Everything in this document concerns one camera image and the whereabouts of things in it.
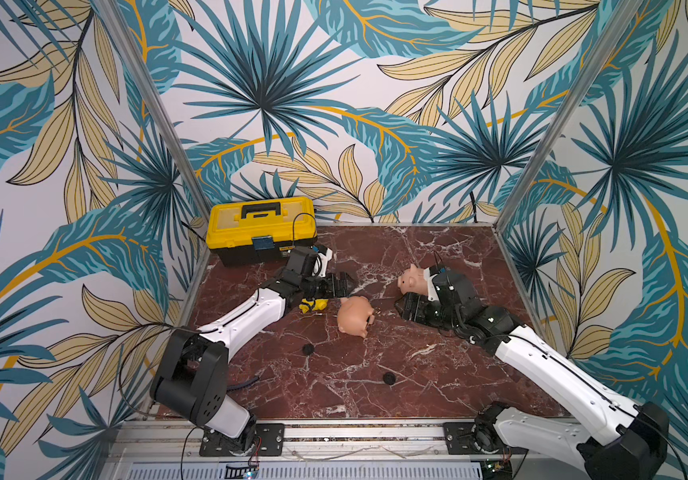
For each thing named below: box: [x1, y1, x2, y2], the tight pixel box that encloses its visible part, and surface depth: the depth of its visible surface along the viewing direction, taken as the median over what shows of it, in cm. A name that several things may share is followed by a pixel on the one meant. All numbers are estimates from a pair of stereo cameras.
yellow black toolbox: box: [206, 197, 318, 267], surface depth 99 cm
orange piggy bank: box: [337, 296, 375, 337], surface depth 89 cm
